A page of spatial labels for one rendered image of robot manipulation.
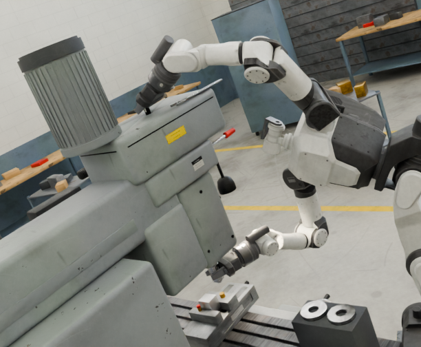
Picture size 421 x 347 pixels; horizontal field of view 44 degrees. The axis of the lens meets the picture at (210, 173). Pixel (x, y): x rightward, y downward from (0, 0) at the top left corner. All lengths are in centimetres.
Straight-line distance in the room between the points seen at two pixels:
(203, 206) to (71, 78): 64
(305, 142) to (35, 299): 100
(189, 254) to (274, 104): 633
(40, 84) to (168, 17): 942
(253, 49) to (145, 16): 902
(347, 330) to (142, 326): 61
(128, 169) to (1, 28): 747
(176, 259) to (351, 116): 80
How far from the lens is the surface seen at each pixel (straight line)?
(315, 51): 1028
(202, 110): 181
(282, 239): 213
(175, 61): 163
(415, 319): 252
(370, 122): 195
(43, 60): 157
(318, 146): 182
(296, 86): 167
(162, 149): 168
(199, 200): 182
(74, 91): 157
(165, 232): 169
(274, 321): 215
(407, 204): 193
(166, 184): 169
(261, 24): 774
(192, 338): 215
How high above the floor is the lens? 216
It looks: 17 degrees down
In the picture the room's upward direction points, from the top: 22 degrees counter-clockwise
